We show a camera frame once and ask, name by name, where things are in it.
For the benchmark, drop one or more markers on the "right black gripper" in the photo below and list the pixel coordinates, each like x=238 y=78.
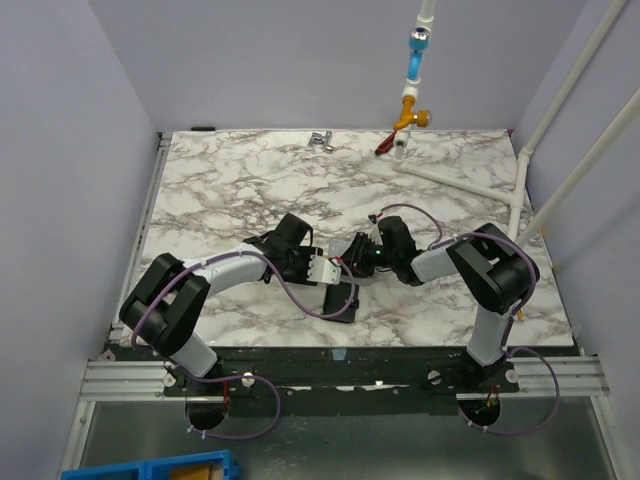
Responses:
x=356 y=258

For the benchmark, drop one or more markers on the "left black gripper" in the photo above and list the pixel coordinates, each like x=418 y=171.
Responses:
x=301 y=279

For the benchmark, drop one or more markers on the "black leather card holder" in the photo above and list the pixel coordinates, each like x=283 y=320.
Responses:
x=336 y=296

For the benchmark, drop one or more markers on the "silver grey credit card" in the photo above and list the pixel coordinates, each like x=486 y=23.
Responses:
x=337 y=247

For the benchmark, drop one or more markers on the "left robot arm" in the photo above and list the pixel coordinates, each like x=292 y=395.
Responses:
x=164 y=306

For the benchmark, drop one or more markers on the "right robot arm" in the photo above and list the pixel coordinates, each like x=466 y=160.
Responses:
x=499 y=274

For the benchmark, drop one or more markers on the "silver metal clamp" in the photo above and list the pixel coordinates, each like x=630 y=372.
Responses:
x=322 y=139

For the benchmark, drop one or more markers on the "orange pipe valve fitting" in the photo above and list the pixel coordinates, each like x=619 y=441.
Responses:
x=408 y=117

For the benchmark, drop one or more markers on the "blue plastic bin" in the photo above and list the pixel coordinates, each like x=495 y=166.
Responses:
x=160 y=468

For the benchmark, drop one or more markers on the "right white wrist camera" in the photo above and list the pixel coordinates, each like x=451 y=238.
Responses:
x=374 y=230

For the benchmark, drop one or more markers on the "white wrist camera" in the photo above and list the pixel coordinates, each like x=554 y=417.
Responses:
x=374 y=230
x=323 y=270

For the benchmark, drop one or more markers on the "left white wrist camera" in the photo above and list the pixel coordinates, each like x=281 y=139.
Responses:
x=323 y=270

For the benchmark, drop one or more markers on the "red handled tool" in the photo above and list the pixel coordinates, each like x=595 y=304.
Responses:
x=386 y=145

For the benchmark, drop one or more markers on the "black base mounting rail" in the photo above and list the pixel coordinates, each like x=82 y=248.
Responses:
x=307 y=381

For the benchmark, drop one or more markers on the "white PVC pipe frame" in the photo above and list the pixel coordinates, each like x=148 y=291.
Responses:
x=516 y=199

